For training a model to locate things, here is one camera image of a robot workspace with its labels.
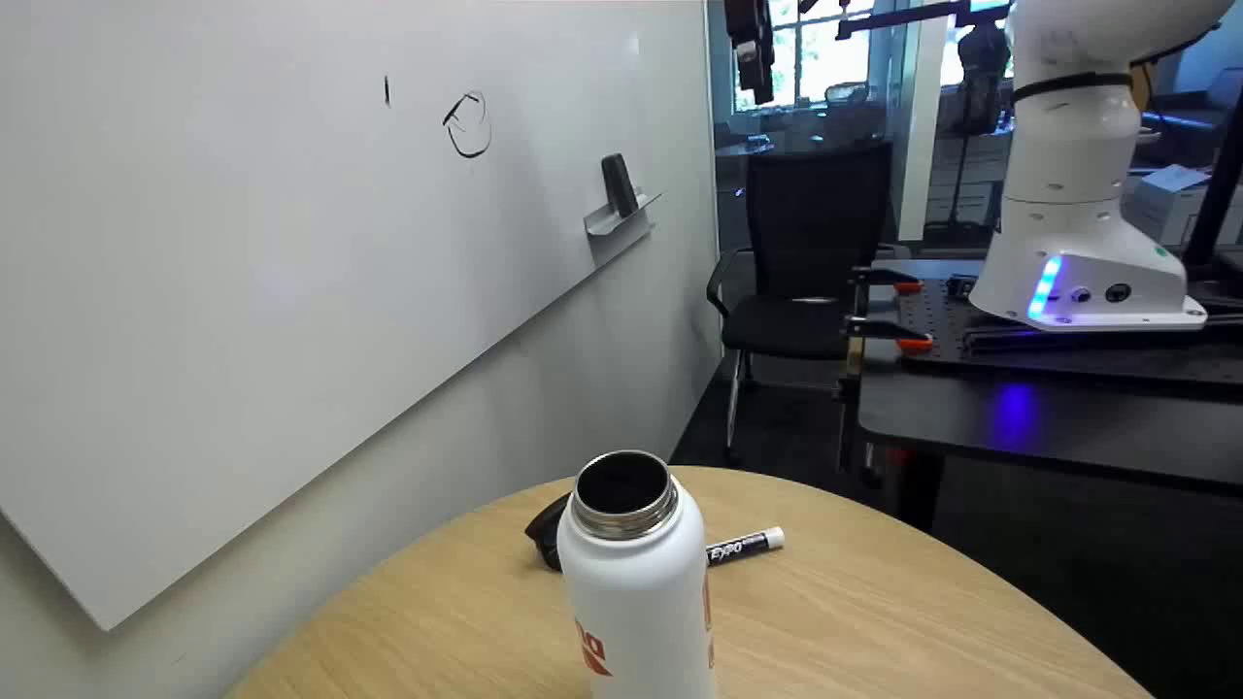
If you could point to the white metal water bottle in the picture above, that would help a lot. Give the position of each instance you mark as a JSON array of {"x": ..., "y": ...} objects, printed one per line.
[{"x": 634, "y": 567}]

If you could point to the black office chair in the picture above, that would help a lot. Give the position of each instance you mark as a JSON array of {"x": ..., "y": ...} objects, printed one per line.
[{"x": 815, "y": 219}]

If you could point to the black whiteboard eraser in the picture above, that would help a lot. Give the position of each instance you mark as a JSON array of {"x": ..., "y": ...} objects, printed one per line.
[{"x": 621, "y": 183}]

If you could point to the black and white marker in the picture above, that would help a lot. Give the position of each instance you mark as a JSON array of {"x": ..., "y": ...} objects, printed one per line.
[{"x": 745, "y": 544}]

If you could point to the black bottle lid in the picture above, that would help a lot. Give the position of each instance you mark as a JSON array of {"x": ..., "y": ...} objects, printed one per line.
[{"x": 545, "y": 531}]

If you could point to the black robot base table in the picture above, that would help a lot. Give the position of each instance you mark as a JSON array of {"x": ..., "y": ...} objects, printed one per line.
[{"x": 1123, "y": 407}]

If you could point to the white wall whiteboard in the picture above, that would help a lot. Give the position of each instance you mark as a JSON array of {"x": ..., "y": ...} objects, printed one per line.
[{"x": 245, "y": 233}]

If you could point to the lower orange handled clamp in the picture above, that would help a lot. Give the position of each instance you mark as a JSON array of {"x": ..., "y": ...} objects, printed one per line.
[{"x": 879, "y": 338}]

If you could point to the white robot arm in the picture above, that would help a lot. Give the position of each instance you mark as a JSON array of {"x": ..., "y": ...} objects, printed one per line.
[{"x": 1066, "y": 258}]

